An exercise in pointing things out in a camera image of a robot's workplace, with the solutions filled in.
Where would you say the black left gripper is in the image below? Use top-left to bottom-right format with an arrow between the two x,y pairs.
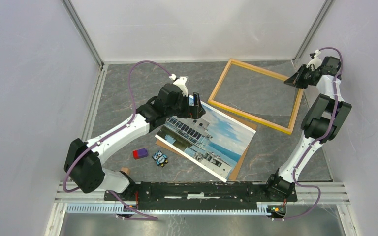
166,92 -> 205,119

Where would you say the building and sky photo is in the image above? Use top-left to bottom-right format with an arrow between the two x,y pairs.
155,102 -> 256,182

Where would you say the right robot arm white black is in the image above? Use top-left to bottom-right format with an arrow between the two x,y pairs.
264,56 -> 352,201

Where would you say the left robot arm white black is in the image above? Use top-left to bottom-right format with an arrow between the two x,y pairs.
63,84 -> 206,200

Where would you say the blue owl figure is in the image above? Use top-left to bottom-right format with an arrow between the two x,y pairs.
152,150 -> 169,167

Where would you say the red purple block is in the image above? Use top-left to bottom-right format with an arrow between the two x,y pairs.
132,148 -> 148,160

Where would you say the small wooden block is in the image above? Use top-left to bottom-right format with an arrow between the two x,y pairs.
120,167 -> 130,176

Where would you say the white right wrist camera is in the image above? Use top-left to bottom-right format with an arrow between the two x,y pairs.
307,49 -> 322,71

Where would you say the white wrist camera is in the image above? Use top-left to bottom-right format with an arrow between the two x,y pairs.
307,49 -> 322,71
169,74 -> 188,97

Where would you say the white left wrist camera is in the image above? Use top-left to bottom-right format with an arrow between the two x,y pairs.
169,74 -> 188,97

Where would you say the aluminium corner post right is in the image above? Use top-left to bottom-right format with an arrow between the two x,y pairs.
291,0 -> 334,68

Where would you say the aluminium corner post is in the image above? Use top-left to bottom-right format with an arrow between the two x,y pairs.
291,0 -> 334,68
61,0 -> 104,68

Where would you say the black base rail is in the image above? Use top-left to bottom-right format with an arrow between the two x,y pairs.
118,181 -> 298,210

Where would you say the aluminium frame rail front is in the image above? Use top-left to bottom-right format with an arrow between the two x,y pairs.
45,182 -> 360,236

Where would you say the aluminium corner post left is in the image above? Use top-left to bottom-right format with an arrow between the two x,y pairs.
61,0 -> 104,68

